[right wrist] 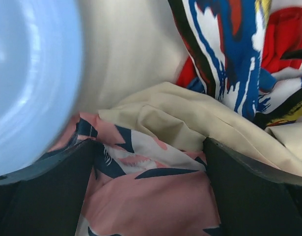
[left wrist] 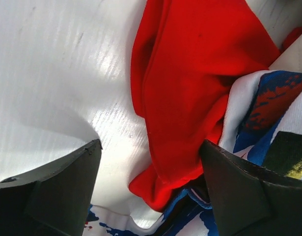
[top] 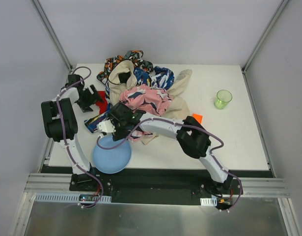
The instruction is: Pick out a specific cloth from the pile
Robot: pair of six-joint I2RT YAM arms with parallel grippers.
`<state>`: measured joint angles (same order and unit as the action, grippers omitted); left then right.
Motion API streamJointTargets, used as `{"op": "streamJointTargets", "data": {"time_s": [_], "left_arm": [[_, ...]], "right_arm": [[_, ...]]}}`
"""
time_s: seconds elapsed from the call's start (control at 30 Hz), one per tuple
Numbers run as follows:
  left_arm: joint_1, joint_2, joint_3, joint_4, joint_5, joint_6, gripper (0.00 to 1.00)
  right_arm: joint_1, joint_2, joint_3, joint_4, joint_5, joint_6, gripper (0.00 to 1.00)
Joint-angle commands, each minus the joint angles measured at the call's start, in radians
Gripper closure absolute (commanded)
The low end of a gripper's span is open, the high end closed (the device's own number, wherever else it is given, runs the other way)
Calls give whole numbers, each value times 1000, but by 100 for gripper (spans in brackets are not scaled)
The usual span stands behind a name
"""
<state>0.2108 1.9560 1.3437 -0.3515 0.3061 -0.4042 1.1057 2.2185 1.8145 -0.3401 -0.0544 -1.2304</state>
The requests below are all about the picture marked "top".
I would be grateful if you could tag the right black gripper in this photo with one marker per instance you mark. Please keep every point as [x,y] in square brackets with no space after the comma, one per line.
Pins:
[117,132]

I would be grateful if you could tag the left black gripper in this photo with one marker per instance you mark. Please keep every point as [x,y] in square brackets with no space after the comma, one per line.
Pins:
[89,99]

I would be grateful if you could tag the red cloth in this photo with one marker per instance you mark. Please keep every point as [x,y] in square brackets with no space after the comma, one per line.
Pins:
[102,103]

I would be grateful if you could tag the pink patterned cloth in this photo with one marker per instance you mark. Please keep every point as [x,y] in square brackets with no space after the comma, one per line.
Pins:
[155,101]

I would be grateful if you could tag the beige cloth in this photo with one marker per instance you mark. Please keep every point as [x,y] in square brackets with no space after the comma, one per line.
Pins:
[122,78]

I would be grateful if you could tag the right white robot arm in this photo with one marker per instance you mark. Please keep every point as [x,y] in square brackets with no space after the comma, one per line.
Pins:
[194,140]

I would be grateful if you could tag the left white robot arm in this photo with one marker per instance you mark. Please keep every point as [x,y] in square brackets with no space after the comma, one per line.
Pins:
[60,122]

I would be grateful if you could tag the orange black patterned cloth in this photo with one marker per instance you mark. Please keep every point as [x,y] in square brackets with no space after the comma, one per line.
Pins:
[135,56]

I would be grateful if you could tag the blue plastic plate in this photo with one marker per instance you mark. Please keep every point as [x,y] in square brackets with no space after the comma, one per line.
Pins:
[113,160]

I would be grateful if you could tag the orange cube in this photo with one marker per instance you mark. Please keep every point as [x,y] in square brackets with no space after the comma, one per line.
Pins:
[198,117]

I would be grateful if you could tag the green plastic cup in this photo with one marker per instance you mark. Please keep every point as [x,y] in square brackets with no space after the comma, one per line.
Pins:
[223,98]

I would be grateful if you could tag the left aluminium frame post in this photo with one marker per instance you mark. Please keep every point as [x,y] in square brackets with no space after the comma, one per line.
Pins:
[51,33]

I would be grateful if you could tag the aluminium frame post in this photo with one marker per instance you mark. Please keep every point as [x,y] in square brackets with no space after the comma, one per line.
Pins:
[51,33]
[265,34]

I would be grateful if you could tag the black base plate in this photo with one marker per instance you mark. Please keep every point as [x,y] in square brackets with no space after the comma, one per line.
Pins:
[156,186]

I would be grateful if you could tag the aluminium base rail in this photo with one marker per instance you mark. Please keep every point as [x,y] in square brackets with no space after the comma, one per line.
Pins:
[252,187]

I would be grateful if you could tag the left white cable duct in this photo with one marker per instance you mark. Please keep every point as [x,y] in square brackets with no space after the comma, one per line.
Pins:
[71,198]

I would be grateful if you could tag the white cable duct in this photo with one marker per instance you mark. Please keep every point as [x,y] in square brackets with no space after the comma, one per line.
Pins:
[208,202]
[71,198]

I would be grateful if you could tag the right white cable duct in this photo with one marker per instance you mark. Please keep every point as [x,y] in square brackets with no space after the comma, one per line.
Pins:
[208,202]

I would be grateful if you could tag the right aluminium frame post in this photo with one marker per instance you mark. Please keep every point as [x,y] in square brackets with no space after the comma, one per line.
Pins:
[265,34]

